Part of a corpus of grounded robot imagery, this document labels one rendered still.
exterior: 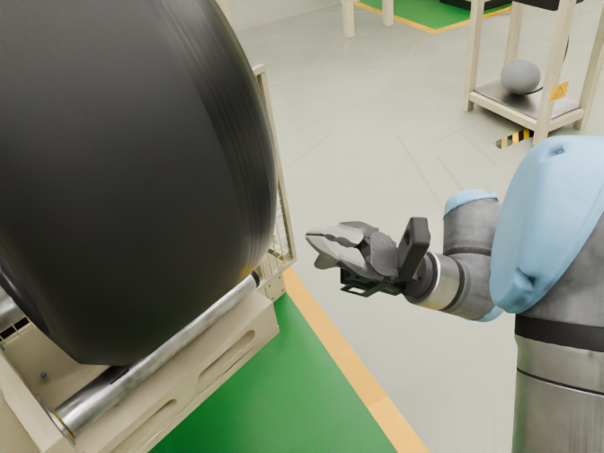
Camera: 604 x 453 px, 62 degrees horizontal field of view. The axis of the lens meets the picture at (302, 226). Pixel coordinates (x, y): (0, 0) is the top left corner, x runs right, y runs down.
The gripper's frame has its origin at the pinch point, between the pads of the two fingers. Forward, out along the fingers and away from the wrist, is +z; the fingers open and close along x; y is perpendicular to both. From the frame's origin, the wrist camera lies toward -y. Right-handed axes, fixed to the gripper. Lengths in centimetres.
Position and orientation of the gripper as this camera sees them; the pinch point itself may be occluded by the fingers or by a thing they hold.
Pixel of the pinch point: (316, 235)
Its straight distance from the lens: 69.2
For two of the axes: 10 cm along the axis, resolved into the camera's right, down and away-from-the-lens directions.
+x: 0.3, -8.6, 5.2
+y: -5.0, 4.3, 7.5
